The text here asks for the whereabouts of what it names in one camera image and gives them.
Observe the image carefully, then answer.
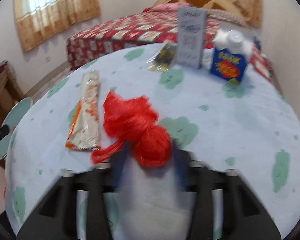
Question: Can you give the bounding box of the teal metal trash bin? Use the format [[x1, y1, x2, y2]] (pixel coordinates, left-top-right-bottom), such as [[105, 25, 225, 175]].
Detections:
[[0, 97, 33, 159]]

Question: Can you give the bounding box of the pink pillow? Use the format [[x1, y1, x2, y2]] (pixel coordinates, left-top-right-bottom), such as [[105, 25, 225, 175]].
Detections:
[[152, 2, 191, 12]]

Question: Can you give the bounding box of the orange white snack wrapper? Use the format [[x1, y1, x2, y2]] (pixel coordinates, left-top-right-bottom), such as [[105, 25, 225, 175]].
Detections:
[[65, 70, 100, 151]]

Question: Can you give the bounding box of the red patterned bed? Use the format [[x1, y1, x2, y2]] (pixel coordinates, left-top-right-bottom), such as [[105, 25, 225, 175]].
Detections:
[[66, 8, 267, 70]]

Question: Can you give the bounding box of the left beige curtain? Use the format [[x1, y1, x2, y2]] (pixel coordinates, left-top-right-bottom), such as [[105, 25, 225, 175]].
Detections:
[[14, 0, 101, 53]]

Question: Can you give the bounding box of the striped pillow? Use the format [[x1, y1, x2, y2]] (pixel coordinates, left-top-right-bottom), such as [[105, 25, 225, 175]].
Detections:
[[207, 9, 247, 27]]

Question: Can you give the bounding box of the brown wooden cabinet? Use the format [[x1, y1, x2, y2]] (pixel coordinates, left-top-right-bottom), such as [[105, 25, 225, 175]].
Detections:
[[0, 61, 24, 126]]

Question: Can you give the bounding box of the grey tall carton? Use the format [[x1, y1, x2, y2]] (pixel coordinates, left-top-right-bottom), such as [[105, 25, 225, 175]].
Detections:
[[177, 6, 207, 69]]

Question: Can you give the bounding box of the blue white Look milk carton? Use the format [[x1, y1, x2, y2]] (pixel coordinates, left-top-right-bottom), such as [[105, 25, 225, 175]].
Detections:
[[210, 29, 253, 84]]

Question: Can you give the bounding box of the red plastic bag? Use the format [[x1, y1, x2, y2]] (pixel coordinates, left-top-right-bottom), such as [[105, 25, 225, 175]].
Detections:
[[90, 90, 172, 168]]

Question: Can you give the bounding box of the small dark snack packet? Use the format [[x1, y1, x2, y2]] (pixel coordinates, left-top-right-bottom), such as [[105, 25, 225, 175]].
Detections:
[[146, 41, 177, 72]]

